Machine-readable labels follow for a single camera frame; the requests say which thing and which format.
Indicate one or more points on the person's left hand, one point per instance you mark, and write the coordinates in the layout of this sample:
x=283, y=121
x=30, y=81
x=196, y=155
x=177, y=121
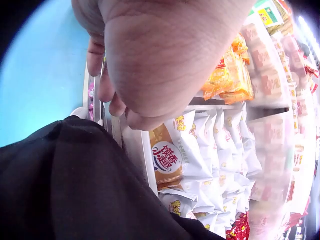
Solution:
x=160, y=50

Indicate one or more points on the person's left fingers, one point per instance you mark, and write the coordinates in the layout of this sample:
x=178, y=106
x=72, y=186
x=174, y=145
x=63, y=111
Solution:
x=105, y=87

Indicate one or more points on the person's body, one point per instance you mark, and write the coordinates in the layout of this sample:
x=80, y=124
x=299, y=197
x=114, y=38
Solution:
x=70, y=185

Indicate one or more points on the full shop shelf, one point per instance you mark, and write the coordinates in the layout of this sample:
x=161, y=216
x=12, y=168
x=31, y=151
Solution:
x=225, y=155

